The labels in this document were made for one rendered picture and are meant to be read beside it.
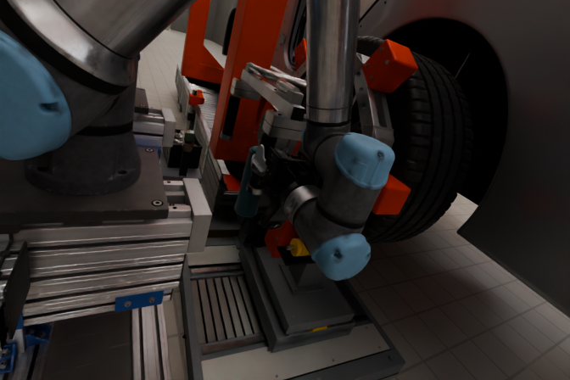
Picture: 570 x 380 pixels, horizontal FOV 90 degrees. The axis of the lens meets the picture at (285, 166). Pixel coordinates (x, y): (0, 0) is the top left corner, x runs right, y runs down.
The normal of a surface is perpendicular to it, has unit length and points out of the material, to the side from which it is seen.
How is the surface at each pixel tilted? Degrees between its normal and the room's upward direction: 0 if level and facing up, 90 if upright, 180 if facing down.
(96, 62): 70
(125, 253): 90
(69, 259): 90
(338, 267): 90
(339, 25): 91
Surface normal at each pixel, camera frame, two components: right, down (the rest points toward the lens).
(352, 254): 0.38, 0.46
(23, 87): 0.06, 0.50
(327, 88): -0.27, 0.43
